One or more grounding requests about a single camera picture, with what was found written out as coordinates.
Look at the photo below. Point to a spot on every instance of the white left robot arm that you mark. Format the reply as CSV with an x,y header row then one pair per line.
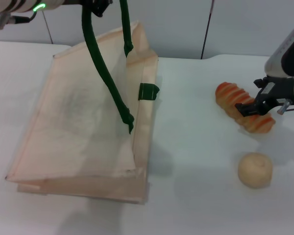
x,y
14,5

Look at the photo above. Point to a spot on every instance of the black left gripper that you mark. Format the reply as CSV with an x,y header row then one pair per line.
x,y
87,3

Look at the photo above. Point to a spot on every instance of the orange striped bread loaf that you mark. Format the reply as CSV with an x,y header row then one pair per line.
x,y
225,95

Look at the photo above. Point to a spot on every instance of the round egg yolk pastry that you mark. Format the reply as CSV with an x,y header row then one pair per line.
x,y
254,170

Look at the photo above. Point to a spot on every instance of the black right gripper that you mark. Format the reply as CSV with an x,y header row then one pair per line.
x,y
276,93

